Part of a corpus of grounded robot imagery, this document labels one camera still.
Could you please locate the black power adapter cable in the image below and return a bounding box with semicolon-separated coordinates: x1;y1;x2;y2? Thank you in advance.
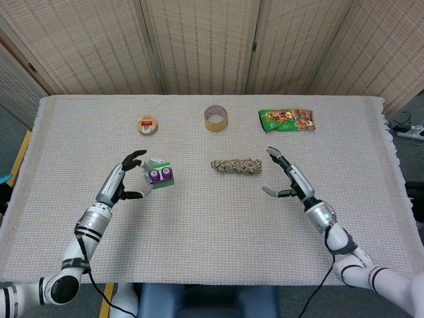
389;111;413;132

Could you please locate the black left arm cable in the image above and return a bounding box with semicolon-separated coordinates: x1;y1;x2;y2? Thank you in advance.
74;228;138;314

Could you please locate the white power strip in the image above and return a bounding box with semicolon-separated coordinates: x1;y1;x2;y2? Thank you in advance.
396;124;424;142

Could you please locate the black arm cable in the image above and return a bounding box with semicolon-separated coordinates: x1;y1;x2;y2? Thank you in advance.
74;228;138;314
299;227;336;318

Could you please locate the braided rope bundle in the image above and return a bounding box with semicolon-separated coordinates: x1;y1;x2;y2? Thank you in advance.
210;158;264;176

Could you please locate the brown packing tape roll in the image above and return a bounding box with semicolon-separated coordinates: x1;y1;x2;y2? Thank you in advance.
203;105;229;133

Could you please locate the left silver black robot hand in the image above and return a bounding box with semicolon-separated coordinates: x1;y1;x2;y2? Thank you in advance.
95;150;155;209

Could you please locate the green orange snack bag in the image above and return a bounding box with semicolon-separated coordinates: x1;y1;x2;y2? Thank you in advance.
258;107;317;133

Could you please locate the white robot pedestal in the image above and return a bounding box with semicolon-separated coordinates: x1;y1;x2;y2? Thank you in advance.
110;283;140;318

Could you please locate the yellow floor tape strip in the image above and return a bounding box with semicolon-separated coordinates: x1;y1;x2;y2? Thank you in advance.
99;283;115;318
7;131;32;187

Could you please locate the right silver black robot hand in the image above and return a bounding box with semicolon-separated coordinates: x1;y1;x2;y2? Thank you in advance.
261;146;316;208

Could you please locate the bamboo folding screen panel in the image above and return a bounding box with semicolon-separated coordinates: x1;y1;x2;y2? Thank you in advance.
309;0;424;122
0;42;46;130
244;0;360;96
0;0;165;97
140;0;266;96

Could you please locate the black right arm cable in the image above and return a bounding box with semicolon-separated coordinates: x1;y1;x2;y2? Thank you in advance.
299;227;336;318

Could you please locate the small tape roll red label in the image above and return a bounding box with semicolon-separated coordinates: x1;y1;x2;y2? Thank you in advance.
137;115;160;136

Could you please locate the white woven tablecloth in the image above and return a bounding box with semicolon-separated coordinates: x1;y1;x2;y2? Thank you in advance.
0;94;413;286

